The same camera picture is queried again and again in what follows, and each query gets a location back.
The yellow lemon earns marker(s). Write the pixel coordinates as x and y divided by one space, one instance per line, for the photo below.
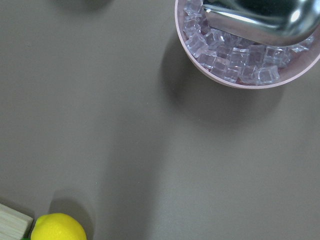
57 226

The wooden cutting board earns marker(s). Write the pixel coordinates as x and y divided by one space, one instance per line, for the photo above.
14 225

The clear ice cubes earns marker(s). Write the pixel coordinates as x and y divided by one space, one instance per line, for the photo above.
234 56

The metal ice scoop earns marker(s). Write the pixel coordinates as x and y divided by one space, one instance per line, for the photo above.
270 22

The pink ice bucket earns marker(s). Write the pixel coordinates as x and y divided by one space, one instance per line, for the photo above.
301 62

